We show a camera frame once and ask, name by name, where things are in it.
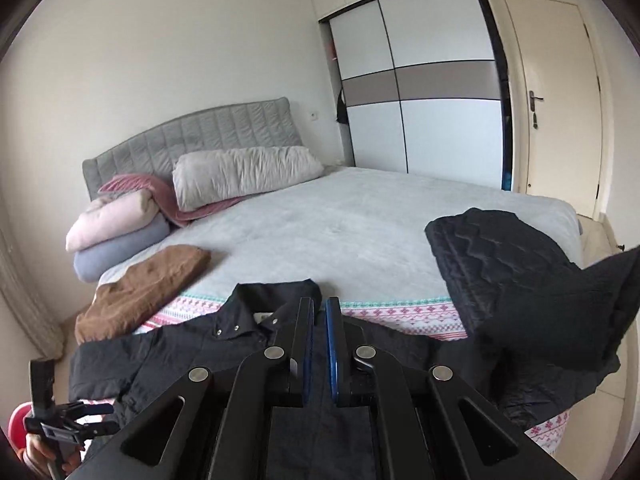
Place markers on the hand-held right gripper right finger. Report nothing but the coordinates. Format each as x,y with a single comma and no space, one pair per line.
332,350

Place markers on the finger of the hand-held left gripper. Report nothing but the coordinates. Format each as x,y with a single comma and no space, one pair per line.
92,408
100,429

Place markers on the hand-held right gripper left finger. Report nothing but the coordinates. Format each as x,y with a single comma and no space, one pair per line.
308,360

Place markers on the dark navy collared jacket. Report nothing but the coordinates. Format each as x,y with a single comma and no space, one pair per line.
175,355

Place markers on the person's left hand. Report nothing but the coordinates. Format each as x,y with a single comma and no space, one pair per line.
37,455

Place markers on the grey bed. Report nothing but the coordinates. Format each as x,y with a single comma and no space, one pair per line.
340,225

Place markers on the brown folded garment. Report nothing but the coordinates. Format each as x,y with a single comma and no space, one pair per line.
150,287

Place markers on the lavender blue folded quilt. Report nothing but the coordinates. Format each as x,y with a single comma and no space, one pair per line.
120,250

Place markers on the light pink folded quilt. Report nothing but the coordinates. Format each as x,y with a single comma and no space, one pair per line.
115,220

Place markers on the black quilted coat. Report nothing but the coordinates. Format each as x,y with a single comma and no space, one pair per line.
500,270

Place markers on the grey long pillow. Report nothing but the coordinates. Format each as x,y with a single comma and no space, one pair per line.
245,172

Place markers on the dusty pink velvet blanket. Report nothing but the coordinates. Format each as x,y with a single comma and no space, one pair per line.
160,195

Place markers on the grey padded headboard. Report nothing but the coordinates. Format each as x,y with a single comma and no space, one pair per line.
200,127

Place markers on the white sliding door wardrobe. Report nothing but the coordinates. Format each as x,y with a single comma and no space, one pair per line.
425,85

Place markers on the cream room door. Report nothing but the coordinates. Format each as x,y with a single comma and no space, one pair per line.
555,110

